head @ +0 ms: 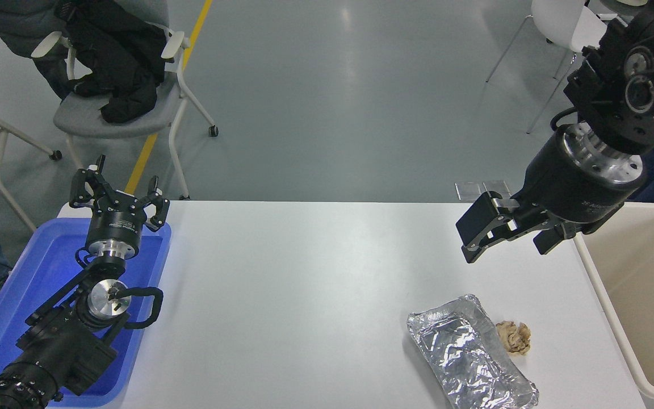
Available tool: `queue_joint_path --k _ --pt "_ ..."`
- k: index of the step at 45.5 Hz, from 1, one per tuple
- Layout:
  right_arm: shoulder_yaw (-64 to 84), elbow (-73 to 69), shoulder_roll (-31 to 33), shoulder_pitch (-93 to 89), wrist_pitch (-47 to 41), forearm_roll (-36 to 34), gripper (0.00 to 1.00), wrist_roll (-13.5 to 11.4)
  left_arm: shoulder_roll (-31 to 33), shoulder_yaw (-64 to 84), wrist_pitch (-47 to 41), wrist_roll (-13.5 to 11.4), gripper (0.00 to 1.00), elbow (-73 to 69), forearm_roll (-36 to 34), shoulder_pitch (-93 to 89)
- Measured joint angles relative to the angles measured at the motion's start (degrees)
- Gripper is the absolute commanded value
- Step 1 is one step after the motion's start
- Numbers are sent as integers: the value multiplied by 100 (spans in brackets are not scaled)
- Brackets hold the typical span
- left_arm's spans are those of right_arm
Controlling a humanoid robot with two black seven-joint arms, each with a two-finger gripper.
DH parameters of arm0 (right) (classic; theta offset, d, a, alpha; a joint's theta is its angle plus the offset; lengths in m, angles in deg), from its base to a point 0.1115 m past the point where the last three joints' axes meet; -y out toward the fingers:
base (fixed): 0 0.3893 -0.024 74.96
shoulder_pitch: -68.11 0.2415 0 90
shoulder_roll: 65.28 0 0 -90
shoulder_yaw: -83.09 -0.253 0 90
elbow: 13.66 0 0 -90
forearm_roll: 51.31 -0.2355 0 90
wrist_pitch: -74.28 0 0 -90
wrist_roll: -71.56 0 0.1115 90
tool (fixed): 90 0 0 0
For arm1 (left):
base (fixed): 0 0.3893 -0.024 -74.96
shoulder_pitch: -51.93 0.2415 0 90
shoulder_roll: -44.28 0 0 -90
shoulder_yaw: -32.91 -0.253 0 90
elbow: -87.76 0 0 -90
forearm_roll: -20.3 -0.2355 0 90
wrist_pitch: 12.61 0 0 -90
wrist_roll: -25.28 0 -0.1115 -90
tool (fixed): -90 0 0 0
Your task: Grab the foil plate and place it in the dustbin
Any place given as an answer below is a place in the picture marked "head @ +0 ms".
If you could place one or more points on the crumpled tan paper ball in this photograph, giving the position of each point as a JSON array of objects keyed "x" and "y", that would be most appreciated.
[{"x": 513, "y": 338}]

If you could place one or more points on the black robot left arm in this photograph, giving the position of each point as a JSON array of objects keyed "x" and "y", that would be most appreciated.
[{"x": 60, "y": 352}]

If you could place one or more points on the blue plastic tray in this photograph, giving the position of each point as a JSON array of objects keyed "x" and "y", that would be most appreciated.
[{"x": 32, "y": 272}]

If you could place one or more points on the large pale bin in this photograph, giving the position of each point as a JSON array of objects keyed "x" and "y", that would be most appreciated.
[{"x": 650, "y": 295}]

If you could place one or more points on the black jacket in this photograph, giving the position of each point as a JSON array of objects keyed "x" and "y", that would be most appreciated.
[{"x": 117, "y": 62}]

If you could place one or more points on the white shell chair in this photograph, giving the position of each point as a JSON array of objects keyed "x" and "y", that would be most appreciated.
[{"x": 557, "y": 20}]

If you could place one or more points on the metal floor plate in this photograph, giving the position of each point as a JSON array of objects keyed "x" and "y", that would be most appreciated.
[
  {"x": 468, "y": 191},
  {"x": 497, "y": 186}
]

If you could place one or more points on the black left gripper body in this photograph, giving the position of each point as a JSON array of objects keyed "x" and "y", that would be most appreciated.
[{"x": 114, "y": 224}]

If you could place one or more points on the silver foil plate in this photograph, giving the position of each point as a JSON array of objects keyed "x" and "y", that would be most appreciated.
[{"x": 463, "y": 352}]

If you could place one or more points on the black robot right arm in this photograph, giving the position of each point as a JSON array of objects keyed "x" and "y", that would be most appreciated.
[{"x": 616, "y": 74}]

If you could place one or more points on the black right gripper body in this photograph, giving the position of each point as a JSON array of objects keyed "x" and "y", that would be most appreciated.
[{"x": 571, "y": 187}]

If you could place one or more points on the grey chair with white frame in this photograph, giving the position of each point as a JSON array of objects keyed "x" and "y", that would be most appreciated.
[{"x": 83, "y": 119}]

